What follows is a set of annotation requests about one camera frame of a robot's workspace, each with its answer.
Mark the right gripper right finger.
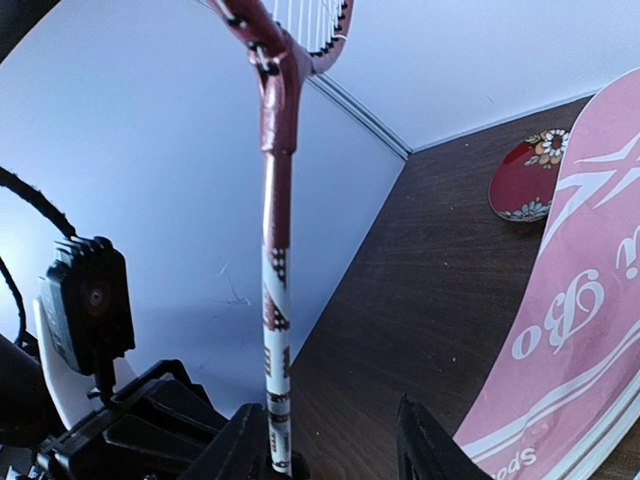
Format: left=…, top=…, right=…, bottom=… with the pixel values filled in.
left=396, top=395, right=491, bottom=480

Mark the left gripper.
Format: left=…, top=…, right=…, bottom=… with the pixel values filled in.
left=1, top=357, right=229, bottom=479

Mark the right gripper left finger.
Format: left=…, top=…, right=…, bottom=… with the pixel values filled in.
left=187, top=404, right=288, bottom=480

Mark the pink racket bag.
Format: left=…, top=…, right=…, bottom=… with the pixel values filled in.
left=455, top=71, right=639, bottom=479

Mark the pink-handled badminton racket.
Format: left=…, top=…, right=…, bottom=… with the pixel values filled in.
left=208, top=1, right=354, bottom=479

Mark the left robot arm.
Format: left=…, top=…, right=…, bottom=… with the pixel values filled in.
left=1, top=340, right=242, bottom=479

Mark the red floral dish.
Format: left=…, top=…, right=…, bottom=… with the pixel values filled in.
left=488, top=128, right=570, bottom=223

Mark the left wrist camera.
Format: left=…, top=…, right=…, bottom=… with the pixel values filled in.
left=33, top=236, right=136, bottom=429

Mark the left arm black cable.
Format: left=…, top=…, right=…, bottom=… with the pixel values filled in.
left=0, top=167, right=79, bottom=351

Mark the left aluminium corner post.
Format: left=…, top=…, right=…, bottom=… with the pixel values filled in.
left=308, top=74, right=413, bottom=162

